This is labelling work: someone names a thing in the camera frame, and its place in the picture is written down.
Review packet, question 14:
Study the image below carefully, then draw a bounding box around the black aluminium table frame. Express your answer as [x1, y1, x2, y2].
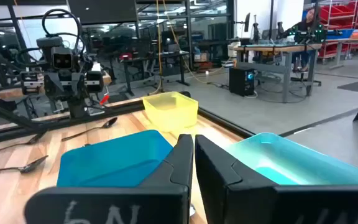
[0, 0, 358, 147]

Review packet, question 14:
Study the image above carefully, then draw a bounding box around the black camera cable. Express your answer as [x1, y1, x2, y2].
[41, 8, 83, 57]

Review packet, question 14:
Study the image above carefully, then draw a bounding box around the blue plastic bin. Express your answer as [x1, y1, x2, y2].
[57, 129, 174, 188]

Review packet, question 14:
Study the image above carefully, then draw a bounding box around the teal translucent plastic bin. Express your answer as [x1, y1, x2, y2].
[224, 132, 358, 187]

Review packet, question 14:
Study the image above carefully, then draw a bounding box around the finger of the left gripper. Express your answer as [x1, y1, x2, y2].
[44, 72, 65, 100]
[64, 72, 85, 100]

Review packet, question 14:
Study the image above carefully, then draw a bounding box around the blue storage crate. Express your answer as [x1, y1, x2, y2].
[326, 28, 356, 40]

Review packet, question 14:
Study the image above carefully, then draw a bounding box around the black desk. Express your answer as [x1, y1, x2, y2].
[119, 51, 192, 94]

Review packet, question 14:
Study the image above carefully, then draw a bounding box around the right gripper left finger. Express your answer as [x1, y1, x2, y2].
[23, 133, 195, 224]

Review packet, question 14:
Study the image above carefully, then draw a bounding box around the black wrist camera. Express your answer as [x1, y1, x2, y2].
[50, 46, 74, 71]

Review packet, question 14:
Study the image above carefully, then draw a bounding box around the yellow extension cord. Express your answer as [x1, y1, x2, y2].
[147, 0, 229, 96]

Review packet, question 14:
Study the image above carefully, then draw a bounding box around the wooden top workbench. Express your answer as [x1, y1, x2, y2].
[233, 42, 323, 103]

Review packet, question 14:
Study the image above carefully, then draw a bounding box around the black computer tower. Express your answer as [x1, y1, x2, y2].
[228, 67, 256, 97]

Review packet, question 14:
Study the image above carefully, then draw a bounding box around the person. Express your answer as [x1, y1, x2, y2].
[287, 7, 321, 73]

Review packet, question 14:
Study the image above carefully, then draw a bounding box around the black monitor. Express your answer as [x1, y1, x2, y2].
[243, 12, 252, 34]

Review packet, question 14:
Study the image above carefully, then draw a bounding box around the yellow translucent plastic bin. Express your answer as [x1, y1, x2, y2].
[142, 91, 200, 133]

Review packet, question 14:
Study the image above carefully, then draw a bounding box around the silver mounting bracket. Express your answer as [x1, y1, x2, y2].
[85, 105, 106, 116]

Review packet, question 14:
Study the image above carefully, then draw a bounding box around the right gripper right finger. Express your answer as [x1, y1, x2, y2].
[194, 134, 358, 224]

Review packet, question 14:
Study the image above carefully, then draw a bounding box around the red shelving rack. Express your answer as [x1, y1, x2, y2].
[317, 0, 358, 60]

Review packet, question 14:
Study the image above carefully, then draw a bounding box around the black robot with green lights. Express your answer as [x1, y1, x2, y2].
[287, 23, 328, 44]

